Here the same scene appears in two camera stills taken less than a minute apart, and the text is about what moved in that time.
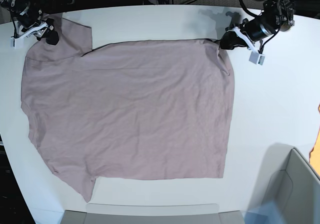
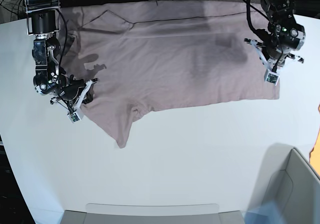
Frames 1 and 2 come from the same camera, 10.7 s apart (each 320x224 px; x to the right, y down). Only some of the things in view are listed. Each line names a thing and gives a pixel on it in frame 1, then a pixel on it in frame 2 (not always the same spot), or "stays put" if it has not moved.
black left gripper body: (50, 23) → (68, 87)
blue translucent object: (268, 213) stays put
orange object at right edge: (314, 154) stays put
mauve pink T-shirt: (148, 109) → (155, 54)
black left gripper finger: (51, 36) → (89, 96)
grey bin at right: (290, 182) stays put
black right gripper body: (256, 29) → (275, 54)
